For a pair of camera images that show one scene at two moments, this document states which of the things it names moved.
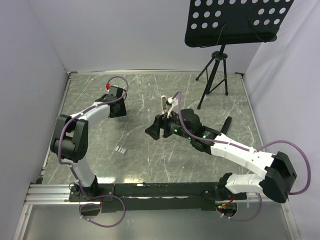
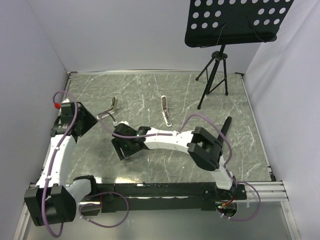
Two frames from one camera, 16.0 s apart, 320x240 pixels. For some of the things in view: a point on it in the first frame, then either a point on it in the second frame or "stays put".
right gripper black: [161, 121] -> [118, 145]
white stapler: [164, 108] stays put
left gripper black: [122, 112] -> [90, 120]
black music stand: [215, 22] stays put
